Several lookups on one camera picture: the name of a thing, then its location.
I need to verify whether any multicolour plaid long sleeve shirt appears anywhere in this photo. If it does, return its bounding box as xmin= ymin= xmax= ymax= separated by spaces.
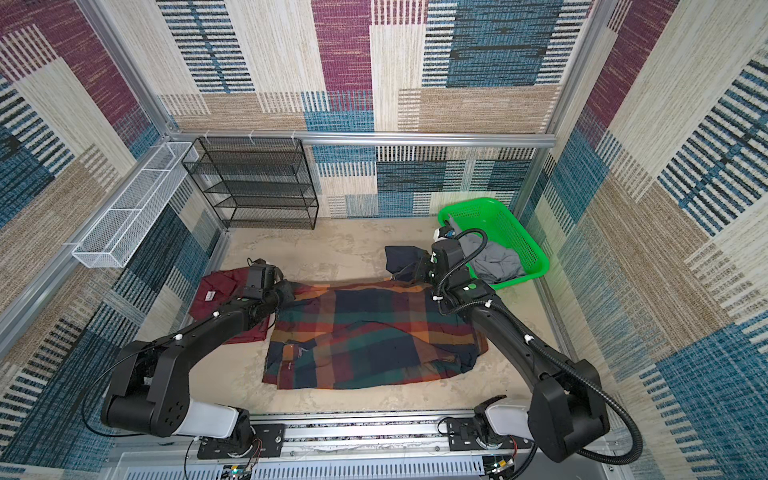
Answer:
xmin=262 ymin=246 xmax=488 ymax=390

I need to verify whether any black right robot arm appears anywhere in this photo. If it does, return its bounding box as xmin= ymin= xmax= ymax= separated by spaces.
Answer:
xmin=417 ymin=239 xmax=610 ymax=462

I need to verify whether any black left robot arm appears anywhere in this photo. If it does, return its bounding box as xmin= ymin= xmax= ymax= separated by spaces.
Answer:
xmin=101 ymin=263 xmax=293 ymax=445

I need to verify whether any green plastic laundry basket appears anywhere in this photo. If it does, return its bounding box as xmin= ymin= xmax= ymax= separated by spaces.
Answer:
xmin=438 ymin=198 xmax=550 ymax=290

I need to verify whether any grey shirt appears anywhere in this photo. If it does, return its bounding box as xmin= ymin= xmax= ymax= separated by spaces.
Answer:
xmin=469 ymin=240 xmax=526 ymax=284

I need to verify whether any folded maroon shirt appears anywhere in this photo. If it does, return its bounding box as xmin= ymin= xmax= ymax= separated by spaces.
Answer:
xmin=188 ymin=267 xmax=269 ymax=345

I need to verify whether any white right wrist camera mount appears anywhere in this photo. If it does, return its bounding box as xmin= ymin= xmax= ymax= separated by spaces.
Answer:
xmin=435 ymin=224 xmax=456 ymax=241

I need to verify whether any black wire mesh shelf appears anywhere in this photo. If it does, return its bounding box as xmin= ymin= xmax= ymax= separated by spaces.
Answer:
xmin=182 ymin=137 xmax=319 ymax=230

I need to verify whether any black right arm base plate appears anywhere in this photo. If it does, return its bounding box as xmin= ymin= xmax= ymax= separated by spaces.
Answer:
xmin=436 ymin=416 xmax=533 ymax=452

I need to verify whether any aluminium front rail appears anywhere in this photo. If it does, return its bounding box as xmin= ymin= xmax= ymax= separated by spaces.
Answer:
xmin=99 ymin=410 xmax=632 ymax=479

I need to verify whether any black corrugated cable conduit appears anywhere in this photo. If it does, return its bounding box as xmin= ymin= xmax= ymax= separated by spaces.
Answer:
xmin=434 ymin=227 xmax=644 ymax=467

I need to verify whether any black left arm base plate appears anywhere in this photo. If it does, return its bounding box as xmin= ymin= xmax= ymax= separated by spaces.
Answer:
xmin=196 ymin=424 xmax=286 ymax=460

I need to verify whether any white wire mesh tray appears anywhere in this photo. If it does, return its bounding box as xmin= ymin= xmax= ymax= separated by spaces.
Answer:
xmin=72 ymin=142 xmax=192 ymax=269

